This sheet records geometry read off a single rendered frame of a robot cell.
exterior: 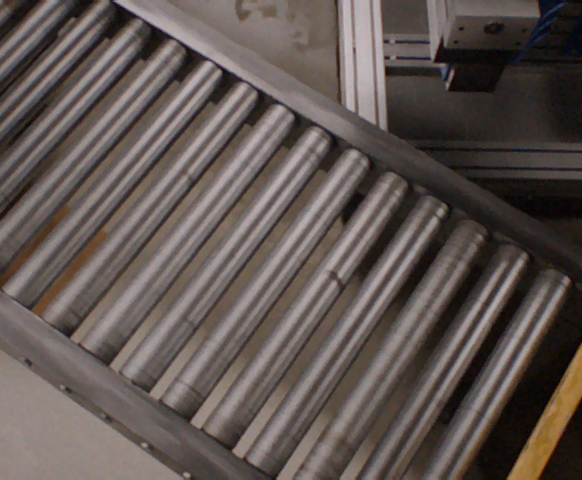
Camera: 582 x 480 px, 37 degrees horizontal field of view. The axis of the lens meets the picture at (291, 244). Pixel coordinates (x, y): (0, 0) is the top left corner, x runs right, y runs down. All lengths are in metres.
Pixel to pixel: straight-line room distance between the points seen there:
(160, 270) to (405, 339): 0.34
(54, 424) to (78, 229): 0.82
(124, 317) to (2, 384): 0.88
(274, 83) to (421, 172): 0.25
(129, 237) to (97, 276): 0.07
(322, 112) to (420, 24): 0.90
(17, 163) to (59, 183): 0.07
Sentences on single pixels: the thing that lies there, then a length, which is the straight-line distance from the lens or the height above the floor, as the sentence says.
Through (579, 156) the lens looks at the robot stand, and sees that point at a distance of 2.04.
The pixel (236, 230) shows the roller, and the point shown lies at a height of 0.80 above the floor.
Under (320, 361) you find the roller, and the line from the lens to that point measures 1.14.
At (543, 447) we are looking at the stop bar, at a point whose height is 0.82.
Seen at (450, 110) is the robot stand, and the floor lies 0.21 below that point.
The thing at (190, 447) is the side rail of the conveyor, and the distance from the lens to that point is 1.11.
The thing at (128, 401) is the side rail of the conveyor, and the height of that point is 0.80.
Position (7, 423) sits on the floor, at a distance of 1.99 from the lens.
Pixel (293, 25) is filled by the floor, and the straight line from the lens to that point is 2.38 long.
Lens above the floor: 1.89
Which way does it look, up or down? 67 degrees down
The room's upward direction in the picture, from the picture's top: 8 degrees clockwise
